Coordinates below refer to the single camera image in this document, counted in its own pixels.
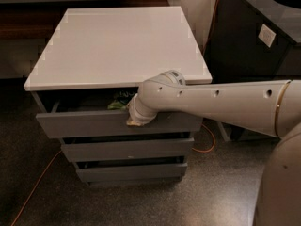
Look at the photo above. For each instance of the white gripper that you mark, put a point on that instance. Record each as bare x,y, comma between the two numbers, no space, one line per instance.
135,114

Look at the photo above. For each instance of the green rice chip bag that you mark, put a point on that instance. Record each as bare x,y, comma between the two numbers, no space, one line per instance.
121,99

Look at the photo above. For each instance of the grey top drawer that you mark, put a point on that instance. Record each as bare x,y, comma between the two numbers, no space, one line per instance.
112,123

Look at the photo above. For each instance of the grey drawer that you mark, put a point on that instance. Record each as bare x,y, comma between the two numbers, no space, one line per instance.
130,149
129,170
112,123

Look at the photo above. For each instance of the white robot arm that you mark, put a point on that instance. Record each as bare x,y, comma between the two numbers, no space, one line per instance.
272,108

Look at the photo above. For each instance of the grey bottom drawer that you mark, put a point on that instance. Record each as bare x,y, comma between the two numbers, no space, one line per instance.
129,170

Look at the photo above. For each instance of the grey middle drawer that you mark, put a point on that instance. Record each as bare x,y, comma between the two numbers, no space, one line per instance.
130,149

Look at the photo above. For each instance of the grey drawer cabinet white top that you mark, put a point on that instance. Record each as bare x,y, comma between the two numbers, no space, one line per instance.
96,52

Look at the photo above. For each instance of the dark wooden bench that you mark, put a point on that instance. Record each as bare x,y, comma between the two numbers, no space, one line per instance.
38,20

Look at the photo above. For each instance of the black bin cabinet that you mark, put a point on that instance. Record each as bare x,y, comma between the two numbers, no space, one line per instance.
235,54

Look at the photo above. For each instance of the white wall socket plate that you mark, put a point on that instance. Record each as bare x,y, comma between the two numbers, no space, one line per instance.
267,35

